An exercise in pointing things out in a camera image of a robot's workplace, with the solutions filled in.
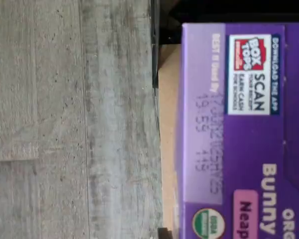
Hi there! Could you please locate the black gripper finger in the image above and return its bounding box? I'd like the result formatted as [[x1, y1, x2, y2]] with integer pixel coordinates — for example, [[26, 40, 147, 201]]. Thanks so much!
[[157, 227, 174, 239]]

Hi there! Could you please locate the light wooden shelf board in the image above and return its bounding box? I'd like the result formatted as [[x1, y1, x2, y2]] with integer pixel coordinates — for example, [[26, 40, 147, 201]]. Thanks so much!
[[157, 44, 184, 239]]

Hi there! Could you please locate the purple Annie's box pink patch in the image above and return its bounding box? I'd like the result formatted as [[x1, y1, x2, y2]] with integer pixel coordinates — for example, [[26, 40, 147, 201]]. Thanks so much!
[[175, 22, 299, 239]]

